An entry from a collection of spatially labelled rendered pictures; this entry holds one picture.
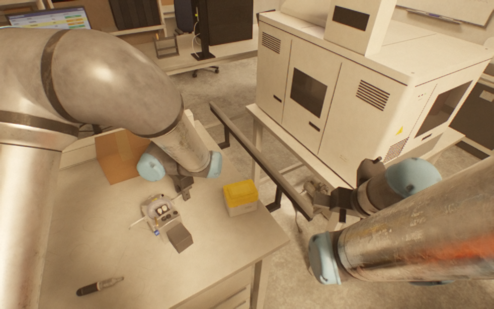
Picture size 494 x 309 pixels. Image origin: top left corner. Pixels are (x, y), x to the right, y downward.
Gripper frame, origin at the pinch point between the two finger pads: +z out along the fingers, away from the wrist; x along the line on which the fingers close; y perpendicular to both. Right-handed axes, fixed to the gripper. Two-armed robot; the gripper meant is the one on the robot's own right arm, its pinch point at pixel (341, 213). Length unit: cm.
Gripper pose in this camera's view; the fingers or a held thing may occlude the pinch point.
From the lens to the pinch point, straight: 73.5
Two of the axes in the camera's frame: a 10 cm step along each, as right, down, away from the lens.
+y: -2.1, 8.9, -4.1
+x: 9.8, 2.1, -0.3
